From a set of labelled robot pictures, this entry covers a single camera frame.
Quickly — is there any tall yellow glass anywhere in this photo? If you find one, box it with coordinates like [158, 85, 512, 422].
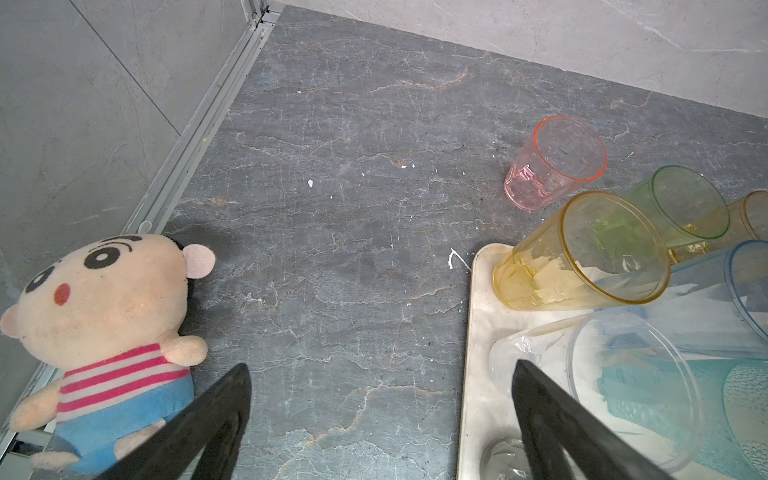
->
[492, 191, 671, 311]

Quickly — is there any teal glass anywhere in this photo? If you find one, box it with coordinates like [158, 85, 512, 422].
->
[597, 359, 767, 479]

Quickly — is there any pink glass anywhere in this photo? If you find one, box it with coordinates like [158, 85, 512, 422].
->
[504, 115, 608, 211]

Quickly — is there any clear glass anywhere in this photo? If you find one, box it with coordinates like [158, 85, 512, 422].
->
[488, 309, 703, 473]

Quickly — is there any blue glass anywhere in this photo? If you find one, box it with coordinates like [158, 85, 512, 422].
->
[624, 240, 767, 361]

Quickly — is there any short green glass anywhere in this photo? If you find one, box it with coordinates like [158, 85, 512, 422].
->
[621, 165, 730, 249]

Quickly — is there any beige plastic tray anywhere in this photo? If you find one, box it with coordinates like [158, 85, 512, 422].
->
[455, 242, 768, 480]

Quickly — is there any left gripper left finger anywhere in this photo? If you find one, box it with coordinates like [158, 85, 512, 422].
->
[99, 363, 252, 479]

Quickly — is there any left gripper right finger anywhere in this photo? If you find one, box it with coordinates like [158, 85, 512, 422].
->
[511, 360, 670, 480]

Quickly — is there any pink plush doll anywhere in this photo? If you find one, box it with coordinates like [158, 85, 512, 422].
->
[1, 234, 216, 474]

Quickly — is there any dark grey glass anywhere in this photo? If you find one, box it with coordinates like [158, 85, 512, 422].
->
[479, 436, 533, 480]

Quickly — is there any short amber glass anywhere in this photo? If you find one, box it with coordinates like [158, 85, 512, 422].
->
[668, 190, 767, 264]

